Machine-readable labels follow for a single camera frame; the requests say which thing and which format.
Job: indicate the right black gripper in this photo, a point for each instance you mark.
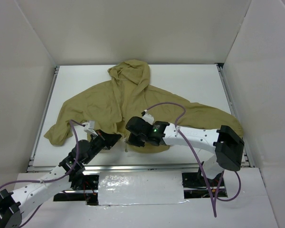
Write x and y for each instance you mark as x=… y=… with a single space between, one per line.
x=131 y=139

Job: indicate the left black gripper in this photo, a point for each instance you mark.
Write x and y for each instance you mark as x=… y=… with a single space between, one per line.
x=105 y=139

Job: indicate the tan hooded zip jacket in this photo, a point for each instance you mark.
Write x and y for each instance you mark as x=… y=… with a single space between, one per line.
x=112 y=103

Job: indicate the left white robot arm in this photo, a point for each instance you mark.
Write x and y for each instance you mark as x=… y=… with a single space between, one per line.
x=17 y=204

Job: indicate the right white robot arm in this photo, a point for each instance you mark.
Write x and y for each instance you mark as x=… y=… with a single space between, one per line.
x=225 y=145

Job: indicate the white foam front panel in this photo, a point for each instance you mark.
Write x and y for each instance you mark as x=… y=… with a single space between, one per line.
x=140 y=188

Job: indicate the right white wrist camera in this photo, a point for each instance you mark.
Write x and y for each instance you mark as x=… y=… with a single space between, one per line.
x=147 y=117

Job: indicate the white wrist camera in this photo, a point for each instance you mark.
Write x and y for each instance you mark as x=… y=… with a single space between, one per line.
x=89 y=127
x=147 y=117

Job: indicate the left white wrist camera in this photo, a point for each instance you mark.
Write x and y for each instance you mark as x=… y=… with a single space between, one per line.
x=89 y=127

